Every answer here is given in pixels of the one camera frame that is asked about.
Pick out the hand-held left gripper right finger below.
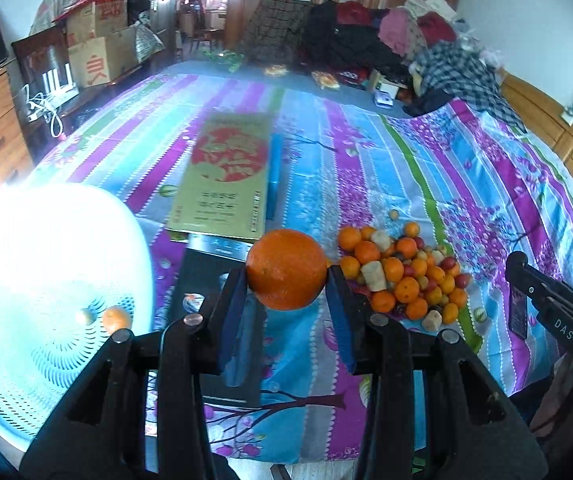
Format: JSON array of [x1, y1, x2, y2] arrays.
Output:
[[327, 264, 549, 480]]

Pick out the white plastic basket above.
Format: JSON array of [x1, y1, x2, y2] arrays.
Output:
[[0, 184, 156, 453]]

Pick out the bag of green vegetables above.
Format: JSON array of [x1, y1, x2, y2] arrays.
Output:
[[206, 49, 247, 71]]

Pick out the yellow packet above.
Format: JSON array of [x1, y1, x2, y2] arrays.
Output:
[[313, 71, 342, 90]]

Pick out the wooden headboard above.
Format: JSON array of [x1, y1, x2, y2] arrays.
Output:
[[496, 72, 573, 226]]

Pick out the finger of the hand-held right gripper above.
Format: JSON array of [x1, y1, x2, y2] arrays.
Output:
[[505, 251, 567, 313]]

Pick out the dark wooden frame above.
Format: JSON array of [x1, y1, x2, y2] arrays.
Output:
[[11, 25, 77, 106]]

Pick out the white cables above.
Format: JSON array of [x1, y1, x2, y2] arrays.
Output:
[[21, 82, 67, 138]]

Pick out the floral striped bed sheet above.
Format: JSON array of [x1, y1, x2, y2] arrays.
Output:
[[31, 72, 573, 463]]

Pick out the person's right hand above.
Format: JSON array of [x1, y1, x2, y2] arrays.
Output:
[[531, 347, 573, 443]]

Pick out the small mandarin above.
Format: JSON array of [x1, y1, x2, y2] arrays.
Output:
[[102, 306, 133, 336]]

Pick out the pink garment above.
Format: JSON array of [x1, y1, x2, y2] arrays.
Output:
[[379, 7, 427, 56]]

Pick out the black flat box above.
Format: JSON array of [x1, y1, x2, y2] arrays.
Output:
[[152, 232, 267, 408]]

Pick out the grey door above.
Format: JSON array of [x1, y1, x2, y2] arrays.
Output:
[[150, 0, 182, 56]]

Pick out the pile of mixed small fruits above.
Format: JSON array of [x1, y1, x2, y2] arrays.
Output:
[[337, 220, 469, 333]]

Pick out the large orange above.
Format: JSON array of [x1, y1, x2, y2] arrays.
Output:
[[245, 228, 328, 311]]

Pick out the cardboard box red print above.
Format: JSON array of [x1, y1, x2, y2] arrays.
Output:
[[64, 0, 130, 43]]

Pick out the gold flat box red print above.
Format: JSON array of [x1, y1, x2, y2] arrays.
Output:
[[165, 111, 274, 241]]

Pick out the brown plaid cloth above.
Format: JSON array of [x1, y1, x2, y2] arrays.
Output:
[[241, 0, 317, 63]]

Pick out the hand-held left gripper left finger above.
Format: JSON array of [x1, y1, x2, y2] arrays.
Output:
[[19, 265, 250, 480]]

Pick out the large cardboard box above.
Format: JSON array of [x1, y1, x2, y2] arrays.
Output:
[[66, 27, 152, 86]]

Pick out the black smartphone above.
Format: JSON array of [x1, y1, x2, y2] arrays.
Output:
[[509, 285, 529, 339]]

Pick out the pile of dark clothes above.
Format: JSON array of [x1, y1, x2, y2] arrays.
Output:
[[299, 0, 417, 86]]

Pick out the grey plaid shirt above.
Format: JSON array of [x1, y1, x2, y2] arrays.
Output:
[[406, 42, 527, 133]]

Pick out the wooden chair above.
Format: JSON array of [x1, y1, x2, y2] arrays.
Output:
[[186, 10, 227, 53]]

